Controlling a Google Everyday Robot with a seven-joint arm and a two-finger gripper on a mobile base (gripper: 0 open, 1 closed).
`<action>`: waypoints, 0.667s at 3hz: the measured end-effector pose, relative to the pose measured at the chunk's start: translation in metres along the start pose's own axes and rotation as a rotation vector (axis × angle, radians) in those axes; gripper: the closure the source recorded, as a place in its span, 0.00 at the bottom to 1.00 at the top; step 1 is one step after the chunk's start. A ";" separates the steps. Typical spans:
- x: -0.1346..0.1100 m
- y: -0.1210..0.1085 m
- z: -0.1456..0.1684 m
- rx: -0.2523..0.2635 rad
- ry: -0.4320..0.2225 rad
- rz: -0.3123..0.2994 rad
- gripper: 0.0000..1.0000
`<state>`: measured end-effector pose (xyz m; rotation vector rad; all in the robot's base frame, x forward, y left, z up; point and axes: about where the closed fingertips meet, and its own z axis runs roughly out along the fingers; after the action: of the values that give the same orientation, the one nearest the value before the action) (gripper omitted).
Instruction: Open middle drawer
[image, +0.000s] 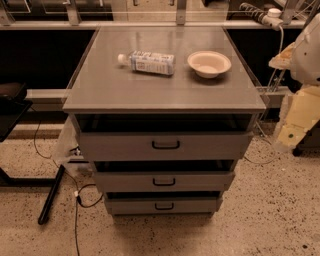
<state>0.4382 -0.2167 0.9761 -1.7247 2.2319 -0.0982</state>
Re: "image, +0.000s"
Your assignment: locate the plastic water bottle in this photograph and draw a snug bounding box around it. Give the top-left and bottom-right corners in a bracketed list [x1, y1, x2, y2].
[118, 51, 175, 76]

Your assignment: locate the grey drawer cabinet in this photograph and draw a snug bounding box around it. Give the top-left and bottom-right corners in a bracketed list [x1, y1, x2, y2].
[62, 25, 267, 218]

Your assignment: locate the white power strip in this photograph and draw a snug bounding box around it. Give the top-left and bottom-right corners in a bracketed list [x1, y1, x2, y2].
[239, 2, 283, 31]

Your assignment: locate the black floor cable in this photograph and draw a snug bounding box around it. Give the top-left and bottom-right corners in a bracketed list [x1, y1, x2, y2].
[32, 119, 104, 256]

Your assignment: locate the black side table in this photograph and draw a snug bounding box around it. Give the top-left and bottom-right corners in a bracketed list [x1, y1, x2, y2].
[0, 82, 32, 142]

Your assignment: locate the black table leg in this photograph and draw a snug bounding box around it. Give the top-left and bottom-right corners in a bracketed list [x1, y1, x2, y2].
[38, 165, 65, 225]

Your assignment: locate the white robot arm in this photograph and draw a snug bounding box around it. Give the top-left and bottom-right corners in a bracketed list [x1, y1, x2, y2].
[269, 13, 320, 149]

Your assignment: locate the white paper bowl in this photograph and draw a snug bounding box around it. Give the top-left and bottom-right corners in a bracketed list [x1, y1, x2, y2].
[187, 51, 231, 79]

